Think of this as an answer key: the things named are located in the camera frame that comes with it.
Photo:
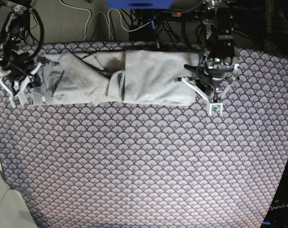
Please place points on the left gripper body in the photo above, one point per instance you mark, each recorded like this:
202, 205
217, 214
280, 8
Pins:
211, 82

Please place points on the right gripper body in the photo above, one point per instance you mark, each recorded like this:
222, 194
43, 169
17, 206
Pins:
17, 94

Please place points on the light grey T-shirt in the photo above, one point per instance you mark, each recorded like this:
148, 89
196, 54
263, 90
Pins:
138, 77

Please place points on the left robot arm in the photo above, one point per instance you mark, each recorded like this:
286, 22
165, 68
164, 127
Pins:
217, 22

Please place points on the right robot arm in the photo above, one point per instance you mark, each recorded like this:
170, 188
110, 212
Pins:
18, 71

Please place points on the red black table clamp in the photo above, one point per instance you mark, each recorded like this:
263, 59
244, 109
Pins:
157, 45

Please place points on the black power strip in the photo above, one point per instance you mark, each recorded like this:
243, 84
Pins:
196, 14

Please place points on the black box on floor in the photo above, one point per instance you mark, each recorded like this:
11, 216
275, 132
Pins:
143, 34

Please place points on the fan patterned tablecloth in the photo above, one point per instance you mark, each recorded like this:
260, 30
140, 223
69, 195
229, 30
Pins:
126, 165

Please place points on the blue box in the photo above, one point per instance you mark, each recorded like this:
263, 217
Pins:
140, 4

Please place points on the beige plastic bin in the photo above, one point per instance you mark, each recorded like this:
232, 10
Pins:
13, 210

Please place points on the black OpenArm case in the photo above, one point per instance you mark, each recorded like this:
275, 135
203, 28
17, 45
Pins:
277, 216

